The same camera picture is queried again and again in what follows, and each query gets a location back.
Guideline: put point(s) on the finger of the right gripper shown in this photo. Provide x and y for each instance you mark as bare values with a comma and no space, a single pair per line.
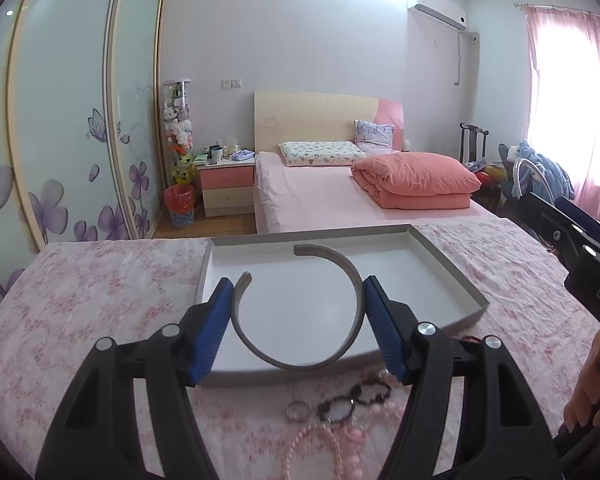
578,216

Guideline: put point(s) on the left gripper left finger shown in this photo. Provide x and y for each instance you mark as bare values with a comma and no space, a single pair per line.
94,433

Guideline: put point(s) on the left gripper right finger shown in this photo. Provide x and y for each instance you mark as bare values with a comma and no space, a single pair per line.
503,433

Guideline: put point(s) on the grey cuff bangle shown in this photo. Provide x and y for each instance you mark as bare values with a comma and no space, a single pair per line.
298,307

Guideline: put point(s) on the person's right hand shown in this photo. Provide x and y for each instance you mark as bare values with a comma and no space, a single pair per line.
579,411

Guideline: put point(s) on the blue clothing pile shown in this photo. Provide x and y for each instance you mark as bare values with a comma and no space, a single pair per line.
532,172

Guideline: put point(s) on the pink sheer curtain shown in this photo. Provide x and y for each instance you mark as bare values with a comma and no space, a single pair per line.
564,120

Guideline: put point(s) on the black wooden chair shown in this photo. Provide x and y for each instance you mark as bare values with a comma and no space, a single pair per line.
472,142

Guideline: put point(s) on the pink floral bed sheet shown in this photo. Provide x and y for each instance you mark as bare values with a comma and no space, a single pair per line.
502,431

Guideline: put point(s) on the folded salmon pink quilt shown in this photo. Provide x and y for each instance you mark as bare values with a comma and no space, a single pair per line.
416,181

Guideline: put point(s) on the lilac patterned pillow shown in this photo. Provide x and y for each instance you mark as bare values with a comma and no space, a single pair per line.
373,139

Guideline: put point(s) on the grey shallow tray box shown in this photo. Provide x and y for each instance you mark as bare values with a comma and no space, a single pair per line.
408,265

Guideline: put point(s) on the red blue waste bin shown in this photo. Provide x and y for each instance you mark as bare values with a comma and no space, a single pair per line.
179,200

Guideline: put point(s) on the pink bed with headboard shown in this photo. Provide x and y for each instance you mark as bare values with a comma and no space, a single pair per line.
291,199

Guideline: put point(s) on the floral white pillow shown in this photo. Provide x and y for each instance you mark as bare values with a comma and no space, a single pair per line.
320,153

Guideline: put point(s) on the pink cream nightstand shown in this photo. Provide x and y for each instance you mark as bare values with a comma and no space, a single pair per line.
227,187

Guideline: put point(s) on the plush toy display tower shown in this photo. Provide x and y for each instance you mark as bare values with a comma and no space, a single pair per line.
177,132

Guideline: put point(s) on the floral glass wardrobe doors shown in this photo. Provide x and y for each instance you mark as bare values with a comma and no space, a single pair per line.
79,153

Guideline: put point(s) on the white wall air conditioner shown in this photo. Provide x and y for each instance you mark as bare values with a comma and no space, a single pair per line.
442,10

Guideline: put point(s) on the wall power outlet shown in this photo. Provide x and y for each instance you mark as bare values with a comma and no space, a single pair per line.
232,83

